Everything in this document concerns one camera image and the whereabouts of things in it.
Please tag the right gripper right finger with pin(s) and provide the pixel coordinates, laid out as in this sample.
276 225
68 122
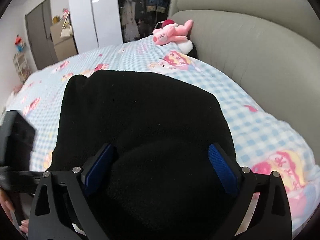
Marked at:
261 207

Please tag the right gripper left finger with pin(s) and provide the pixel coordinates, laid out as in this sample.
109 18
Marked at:
59 209

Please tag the black fleece jacket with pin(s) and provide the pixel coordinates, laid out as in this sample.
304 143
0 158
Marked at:
158 182

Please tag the blue checkered cartoon blanket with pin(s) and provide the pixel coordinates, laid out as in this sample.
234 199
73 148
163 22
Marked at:
261 141

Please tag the white small shelf rack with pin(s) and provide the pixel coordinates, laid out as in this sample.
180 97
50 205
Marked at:
21 66

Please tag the colourful toy on shelf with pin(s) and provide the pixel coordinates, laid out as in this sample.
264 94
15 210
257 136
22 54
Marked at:
20 43

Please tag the grey door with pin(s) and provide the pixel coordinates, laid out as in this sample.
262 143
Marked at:
38 23

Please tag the white wardrobe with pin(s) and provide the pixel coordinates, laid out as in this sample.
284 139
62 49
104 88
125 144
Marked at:
96 23

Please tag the grey padded headboard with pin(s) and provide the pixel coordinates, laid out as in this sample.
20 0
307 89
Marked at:
270 48

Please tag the pink plush toy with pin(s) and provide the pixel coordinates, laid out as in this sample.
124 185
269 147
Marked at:
172 33

